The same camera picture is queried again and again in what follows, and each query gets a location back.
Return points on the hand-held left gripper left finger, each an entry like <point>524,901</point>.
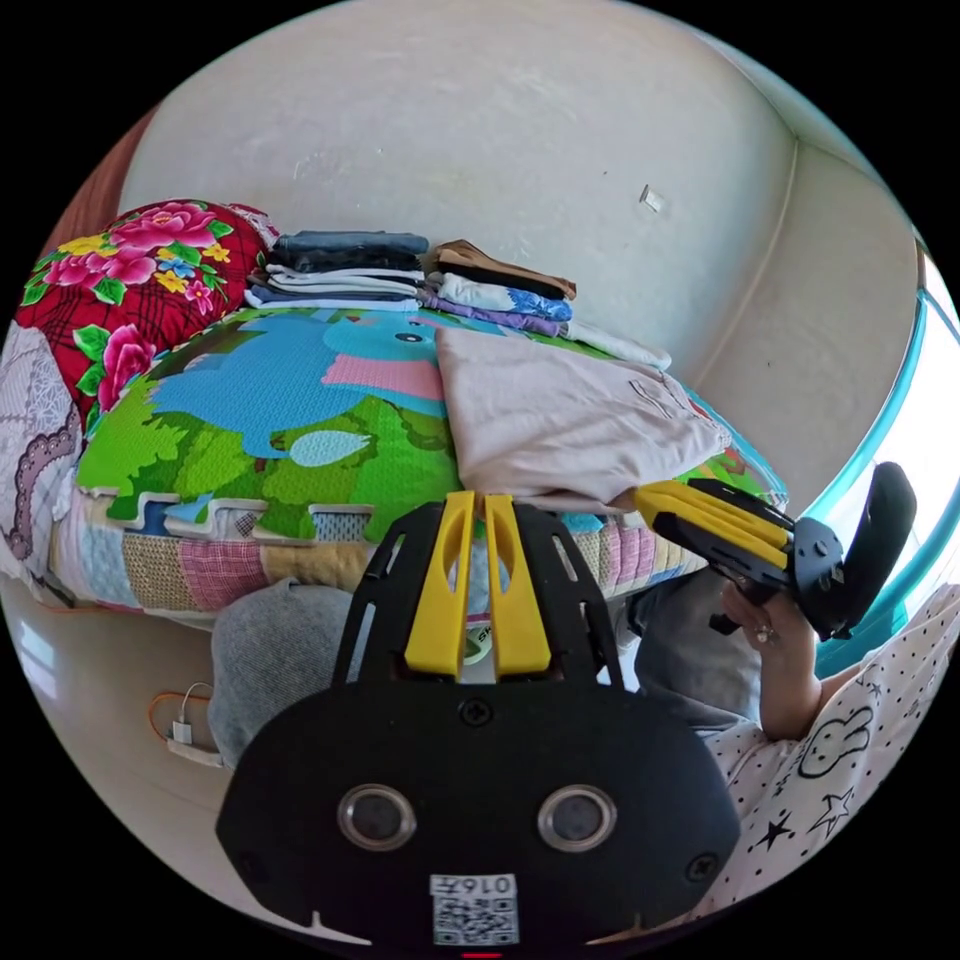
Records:
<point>435,600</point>

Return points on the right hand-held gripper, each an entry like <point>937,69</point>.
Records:
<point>817,559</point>

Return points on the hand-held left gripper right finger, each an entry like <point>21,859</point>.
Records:
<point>521,607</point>

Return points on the pink pants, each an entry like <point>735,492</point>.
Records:
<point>562,420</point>

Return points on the person's right forearm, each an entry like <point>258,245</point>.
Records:
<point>795,705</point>

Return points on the person's right hand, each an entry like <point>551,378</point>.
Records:
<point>772,637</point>

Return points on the bed with colourful printed mat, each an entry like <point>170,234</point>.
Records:
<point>225,450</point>

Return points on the person's body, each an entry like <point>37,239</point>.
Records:
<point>862,787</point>

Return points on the pile of clothes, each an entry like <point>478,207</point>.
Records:
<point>352,274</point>

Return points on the red floral rolled blanket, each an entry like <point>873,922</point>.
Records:
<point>142,300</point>

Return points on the white grey lace-patterned blanket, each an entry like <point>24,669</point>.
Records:
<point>34,450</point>

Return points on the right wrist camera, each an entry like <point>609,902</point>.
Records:
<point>874,540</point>

